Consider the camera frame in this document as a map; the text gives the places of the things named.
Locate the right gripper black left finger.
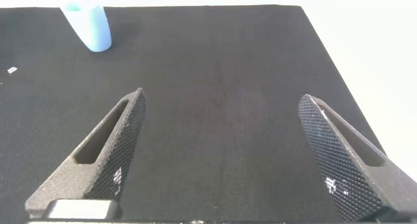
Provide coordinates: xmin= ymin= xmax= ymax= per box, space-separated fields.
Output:
xmin=25 ymin=87 xmax=147 ymax=218

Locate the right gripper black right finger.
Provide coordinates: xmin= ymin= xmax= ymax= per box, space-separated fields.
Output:
xmin=298 ymin=94 xmax=417 ymax=222

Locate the black table cloth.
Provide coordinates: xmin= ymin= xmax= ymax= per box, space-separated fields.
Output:
xmin=0 ymin=4 xmax=388 ymax=223

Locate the light blue plastic cup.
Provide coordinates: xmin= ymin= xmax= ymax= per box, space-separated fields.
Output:
xmin=60 ymin=2 xmax=113 ymax=53

